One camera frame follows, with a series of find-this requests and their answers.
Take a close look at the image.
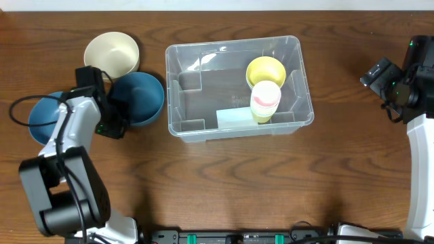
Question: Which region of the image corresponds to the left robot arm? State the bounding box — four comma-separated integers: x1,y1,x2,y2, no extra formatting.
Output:
19,86,140,243

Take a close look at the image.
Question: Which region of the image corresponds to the cream large bowl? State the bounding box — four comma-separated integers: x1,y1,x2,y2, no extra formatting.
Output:
83,32,140,82

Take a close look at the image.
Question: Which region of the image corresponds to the left black cable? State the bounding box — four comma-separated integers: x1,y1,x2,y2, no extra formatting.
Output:
8,94,89,244

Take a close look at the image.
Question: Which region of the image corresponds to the yellow cup front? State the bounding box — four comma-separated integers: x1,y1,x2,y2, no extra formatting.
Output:
252,113,272,123

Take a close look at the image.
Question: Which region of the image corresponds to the yellow small bowl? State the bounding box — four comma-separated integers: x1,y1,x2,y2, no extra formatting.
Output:
245,56,286,89

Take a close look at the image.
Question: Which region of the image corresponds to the pink cup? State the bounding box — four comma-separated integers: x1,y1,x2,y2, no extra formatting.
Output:
250,81,281,107

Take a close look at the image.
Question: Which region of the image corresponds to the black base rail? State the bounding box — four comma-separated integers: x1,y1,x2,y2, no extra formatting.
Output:
149,228,404,244

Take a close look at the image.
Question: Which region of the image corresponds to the white label in bin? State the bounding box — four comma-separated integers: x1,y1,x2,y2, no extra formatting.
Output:
216,107,258,129

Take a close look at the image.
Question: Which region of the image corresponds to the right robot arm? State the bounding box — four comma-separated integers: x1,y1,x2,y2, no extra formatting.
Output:
360,35,433,241

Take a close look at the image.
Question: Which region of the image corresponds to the dark blue bowl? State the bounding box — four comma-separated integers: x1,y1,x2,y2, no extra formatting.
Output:
113,72,165,127
28,98,59,145

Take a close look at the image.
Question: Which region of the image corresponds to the clear plastic storage bin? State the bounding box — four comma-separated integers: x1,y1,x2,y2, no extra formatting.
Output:
165,36,315,142

